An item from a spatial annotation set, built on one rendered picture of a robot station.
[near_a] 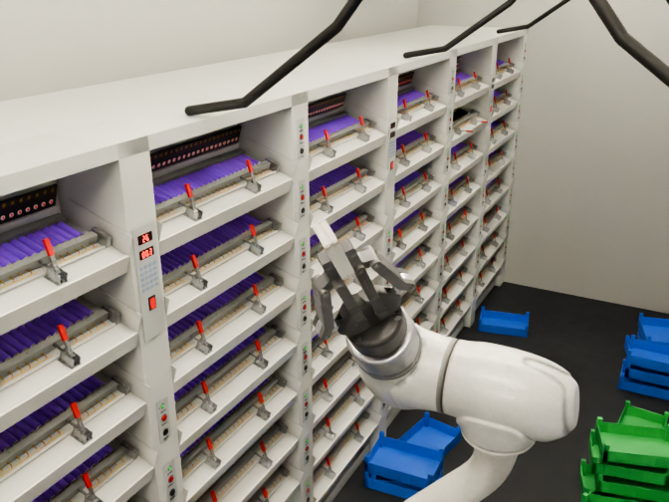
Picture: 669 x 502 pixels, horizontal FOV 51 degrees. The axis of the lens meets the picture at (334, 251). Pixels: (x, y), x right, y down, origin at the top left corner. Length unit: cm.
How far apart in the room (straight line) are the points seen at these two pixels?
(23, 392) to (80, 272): 26
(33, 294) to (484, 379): 90
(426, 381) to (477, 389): 7
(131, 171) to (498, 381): 96
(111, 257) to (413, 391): 86
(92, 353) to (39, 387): 15
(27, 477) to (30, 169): 63
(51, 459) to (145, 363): 29
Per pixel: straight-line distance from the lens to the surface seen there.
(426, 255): 354
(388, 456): 323
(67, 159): 144
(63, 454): 165
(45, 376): 155
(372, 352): 84
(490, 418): 92
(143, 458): 189
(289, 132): 210
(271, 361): 225
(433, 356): 92
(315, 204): 242
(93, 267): 155
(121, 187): 155
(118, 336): 166
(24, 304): 143
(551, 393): 90
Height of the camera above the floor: 208
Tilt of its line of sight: 22 degrees down
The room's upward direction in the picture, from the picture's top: straight up
